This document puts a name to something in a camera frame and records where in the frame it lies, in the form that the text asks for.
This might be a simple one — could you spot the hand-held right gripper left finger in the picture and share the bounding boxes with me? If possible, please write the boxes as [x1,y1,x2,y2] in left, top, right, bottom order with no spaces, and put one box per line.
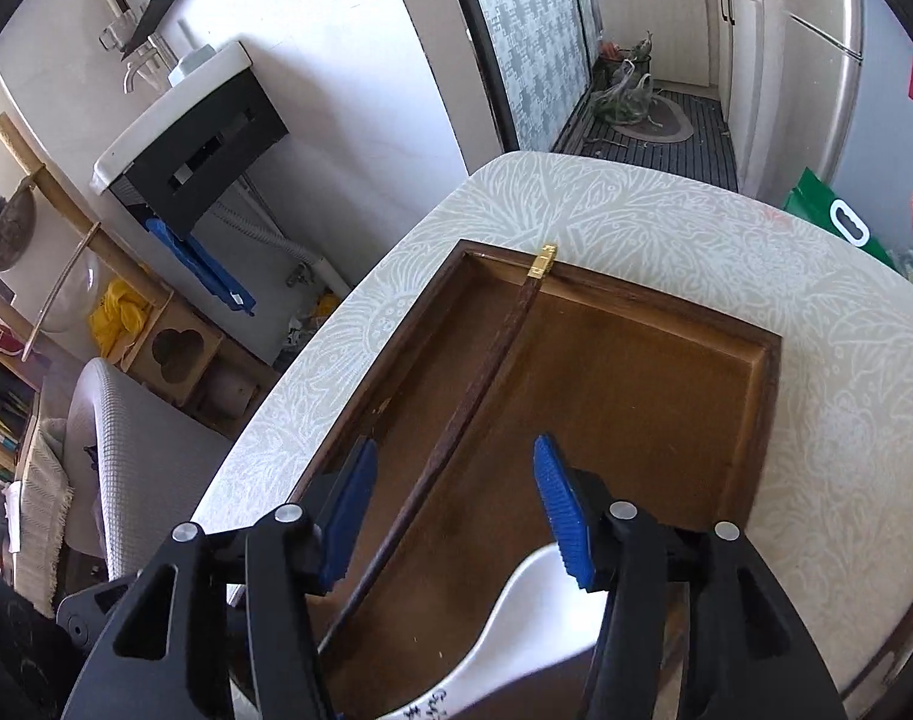
[62,435,382,720]

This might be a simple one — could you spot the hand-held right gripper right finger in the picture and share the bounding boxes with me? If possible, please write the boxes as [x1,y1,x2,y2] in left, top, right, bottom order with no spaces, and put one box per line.
[531,433,851,720]

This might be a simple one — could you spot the dark wooden tray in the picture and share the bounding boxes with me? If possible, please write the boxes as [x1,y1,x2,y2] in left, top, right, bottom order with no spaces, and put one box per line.
[227,238,783,720]

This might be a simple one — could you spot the white ceramic spoon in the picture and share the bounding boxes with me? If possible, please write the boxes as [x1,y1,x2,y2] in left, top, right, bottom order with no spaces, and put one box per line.
[381,544,690,720]

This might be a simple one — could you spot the dark wooden chopstick gold cap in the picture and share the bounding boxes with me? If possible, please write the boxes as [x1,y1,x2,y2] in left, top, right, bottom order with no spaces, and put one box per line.
[315,242,561,653]

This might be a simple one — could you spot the beige fringed cloth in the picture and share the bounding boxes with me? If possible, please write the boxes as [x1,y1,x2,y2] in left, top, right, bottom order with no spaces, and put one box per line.
[10,420,74,616]

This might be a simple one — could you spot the wooden box clover hole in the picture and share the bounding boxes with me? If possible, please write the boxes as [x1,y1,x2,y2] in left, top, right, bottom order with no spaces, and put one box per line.
[118,292,224,410]

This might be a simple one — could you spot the white mesh chair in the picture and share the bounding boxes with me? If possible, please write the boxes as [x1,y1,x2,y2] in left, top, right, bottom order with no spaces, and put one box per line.
[66,356,236,578]

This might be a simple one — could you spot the yellow plastic bag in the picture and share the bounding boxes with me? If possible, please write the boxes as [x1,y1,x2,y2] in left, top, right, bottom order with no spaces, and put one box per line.
[87,277,157,361]

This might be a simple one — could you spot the clear plastic dome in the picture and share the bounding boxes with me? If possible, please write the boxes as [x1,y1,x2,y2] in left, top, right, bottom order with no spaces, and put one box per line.
[32,247,101,335]

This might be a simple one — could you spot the white washbasin black cabinet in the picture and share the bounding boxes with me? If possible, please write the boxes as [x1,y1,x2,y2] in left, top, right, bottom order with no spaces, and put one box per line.
[88,41,291,241]

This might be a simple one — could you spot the green paper bag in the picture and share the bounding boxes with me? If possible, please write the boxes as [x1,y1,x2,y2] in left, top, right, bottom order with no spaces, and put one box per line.
[782,167,900,271]

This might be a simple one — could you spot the oval floor rug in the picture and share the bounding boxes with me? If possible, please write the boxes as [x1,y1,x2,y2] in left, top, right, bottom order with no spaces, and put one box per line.
[617,94,698,145]

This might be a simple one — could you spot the round brown hanging object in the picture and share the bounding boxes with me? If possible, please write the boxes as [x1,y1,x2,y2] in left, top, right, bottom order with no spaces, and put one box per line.
[0,191,41,275]

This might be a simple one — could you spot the bag of green vegetables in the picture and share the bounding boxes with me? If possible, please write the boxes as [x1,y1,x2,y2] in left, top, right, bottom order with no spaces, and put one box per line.
[589,31,660,125]

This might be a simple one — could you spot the wooden pole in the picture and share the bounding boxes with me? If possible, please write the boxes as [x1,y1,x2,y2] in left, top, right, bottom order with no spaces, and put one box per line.
[0,112,172,301]

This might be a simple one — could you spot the patterned glass sliding door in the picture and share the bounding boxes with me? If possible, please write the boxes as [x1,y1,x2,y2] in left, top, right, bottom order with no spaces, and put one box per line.
[437,0,607,155]

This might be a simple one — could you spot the grey refrigerator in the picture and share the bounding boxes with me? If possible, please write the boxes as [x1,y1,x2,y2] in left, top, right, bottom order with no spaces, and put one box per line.
[782,0,913,271]

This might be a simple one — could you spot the white kitchen cabinets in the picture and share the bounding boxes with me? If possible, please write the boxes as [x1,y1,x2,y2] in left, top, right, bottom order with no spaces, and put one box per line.
[591,0,788,173]

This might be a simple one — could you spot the white corrugated drain hose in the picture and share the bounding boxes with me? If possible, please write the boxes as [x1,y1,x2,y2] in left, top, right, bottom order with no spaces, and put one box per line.
[223,172,352,293]

